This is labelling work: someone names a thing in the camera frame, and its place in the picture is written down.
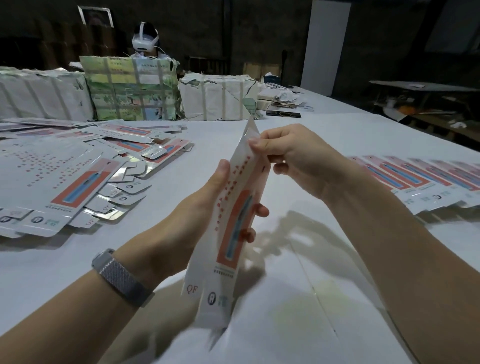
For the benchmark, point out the person's left hand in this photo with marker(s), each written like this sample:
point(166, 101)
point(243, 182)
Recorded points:
point(176, 240)

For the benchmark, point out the person's right hand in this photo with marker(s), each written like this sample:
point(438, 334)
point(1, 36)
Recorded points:
point(315, 161)

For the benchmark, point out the person's left thumb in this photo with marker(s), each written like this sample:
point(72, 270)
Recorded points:
point(223, 176)

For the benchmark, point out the white carton red label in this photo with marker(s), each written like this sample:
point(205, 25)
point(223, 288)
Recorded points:
point(232, 232)

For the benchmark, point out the person's left forearm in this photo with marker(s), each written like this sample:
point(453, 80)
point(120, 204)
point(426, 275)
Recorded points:
point(63, 322)

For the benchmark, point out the person's right forearm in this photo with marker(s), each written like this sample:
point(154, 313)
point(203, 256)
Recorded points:
point(412, 262)

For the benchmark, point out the torn white wrapped bundle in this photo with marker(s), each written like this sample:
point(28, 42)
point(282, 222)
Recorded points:
point(213, 97)

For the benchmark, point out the black phone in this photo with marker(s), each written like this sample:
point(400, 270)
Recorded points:
point(284, 114)

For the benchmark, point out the heap of loose papers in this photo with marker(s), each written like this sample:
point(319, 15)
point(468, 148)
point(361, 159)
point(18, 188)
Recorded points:
point(281, 98)

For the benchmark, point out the teal small box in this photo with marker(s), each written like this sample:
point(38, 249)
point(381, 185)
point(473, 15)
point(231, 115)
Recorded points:
point(272, 79)

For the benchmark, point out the brown cardboard box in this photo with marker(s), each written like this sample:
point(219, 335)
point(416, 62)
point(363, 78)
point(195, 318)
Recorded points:
point(258, 69)

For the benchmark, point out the green wrapped bundle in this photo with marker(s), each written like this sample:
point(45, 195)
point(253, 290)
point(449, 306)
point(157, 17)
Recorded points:
point(127, 90)

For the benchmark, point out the grey mesh wristband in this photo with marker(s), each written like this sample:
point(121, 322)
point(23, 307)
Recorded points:
point(120, 275)

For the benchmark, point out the pile of unfolded cartons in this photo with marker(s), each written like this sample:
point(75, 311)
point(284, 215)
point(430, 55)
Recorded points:
point(75, 176)

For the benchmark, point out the white headset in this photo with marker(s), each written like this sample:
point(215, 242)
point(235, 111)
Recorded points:
point(143, 41)

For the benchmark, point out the white upright board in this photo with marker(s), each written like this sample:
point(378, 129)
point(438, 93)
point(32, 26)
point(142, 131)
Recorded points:
point(324, 48)

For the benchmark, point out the long white wrapped bundle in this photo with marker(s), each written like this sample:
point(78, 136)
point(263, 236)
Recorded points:
point(41, 95)

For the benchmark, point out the row of folded cartons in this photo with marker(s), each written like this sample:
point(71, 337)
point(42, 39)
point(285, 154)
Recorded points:
point(423, 180)

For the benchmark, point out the framed picture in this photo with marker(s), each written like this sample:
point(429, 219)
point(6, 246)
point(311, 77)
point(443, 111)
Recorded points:
point(96, 16)

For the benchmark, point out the dark side table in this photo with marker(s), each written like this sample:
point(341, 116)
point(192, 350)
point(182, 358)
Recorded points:
point(427, 89)

